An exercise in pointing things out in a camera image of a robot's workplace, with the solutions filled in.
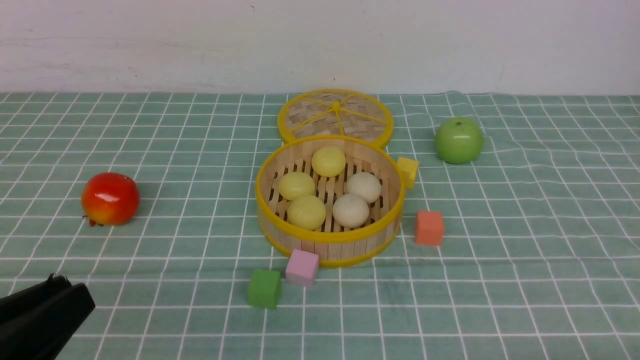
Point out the red pomegranate toy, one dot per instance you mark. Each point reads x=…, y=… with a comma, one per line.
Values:
x=110, y=198

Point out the yellow bun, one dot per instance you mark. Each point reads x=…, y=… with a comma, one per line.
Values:
x=328, y=161
x=295, y=184
x=307, y=212

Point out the orange cube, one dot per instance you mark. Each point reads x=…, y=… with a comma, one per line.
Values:
x=429, y=228

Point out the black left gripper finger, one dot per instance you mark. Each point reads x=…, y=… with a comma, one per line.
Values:
x=37, y=322

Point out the woven bamboo steamer lid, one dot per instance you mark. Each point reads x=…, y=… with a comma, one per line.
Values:
x=334, y=111

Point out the bamboo steamer tray yellow rim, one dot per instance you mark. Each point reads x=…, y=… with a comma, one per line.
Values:
x=335, y=246

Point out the white bun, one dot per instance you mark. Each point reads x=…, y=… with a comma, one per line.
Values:
x=350, y=211
x=364, y=184

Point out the green checkered tablecloth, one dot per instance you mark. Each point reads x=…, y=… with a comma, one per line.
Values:
x=539, y=259

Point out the yellow bun front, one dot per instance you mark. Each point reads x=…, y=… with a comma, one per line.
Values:
x=328, y=161

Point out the green apple toy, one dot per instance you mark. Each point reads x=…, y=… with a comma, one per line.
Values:
x=459, y=140

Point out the pink cube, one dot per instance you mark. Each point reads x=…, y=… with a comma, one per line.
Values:
x=302, y=268

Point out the yellow cube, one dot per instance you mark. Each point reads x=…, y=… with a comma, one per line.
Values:
x=409, y=169

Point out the green cube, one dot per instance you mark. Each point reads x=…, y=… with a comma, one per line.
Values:
x=264, y=289

